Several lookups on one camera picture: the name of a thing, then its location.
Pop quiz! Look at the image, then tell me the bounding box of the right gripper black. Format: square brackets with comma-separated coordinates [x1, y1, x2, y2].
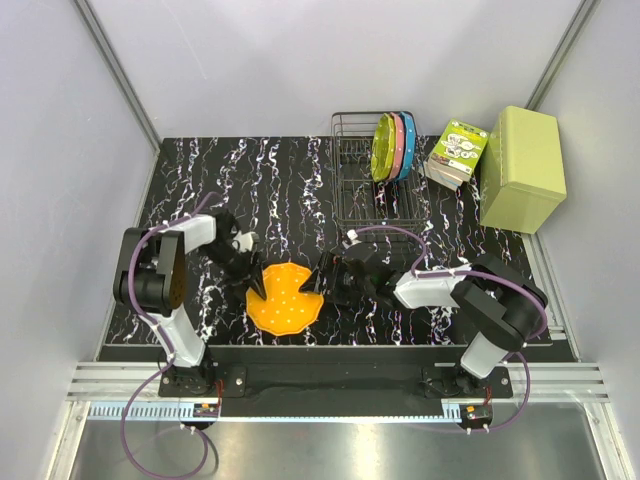
[299, 251, 374, 307]

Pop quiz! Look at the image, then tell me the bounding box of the orange dotted plate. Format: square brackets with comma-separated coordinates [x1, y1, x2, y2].
[246, 262, 324, 336]

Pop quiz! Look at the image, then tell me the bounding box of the black wire dish rack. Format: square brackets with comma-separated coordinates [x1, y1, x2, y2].
[330, 111, 426, 242]

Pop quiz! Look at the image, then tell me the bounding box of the green dotted plate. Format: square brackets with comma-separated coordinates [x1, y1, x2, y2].
[370, 113, 396, 183]

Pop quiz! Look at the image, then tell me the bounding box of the pink dotted plate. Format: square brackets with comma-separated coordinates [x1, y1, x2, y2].
[389, 112, 405, 181]

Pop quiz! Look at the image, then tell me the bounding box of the blue dotted plate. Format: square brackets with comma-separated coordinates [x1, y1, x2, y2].
[398, 111, 416, 180]

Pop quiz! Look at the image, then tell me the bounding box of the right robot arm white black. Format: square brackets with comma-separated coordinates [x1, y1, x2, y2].
[299, 252, 548, 398]

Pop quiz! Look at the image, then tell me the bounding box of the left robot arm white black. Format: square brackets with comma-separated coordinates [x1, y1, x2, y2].
[113, 211, 266, 397]

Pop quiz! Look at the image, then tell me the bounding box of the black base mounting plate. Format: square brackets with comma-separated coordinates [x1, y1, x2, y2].
[158, 364, 513, 400]

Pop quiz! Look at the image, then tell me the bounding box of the green book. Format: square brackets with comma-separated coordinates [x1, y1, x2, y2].
[423, 119, 489, 190]

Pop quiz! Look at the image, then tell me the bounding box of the light green box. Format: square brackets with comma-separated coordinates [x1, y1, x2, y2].
[480, 106, 567, 234]

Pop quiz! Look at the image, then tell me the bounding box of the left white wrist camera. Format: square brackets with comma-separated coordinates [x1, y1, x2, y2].
[232, 232, 259, 253]

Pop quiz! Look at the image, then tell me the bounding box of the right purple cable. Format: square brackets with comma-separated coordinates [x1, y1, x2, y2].
[349, 225, 549, 435]

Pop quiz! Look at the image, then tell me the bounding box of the purple cable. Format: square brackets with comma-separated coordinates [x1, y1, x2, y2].
[121, 191, 224, 474]
[349, 225, 549, 435]

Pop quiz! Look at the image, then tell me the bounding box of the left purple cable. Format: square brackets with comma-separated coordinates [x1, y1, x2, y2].
[121, 191, 224, 474]

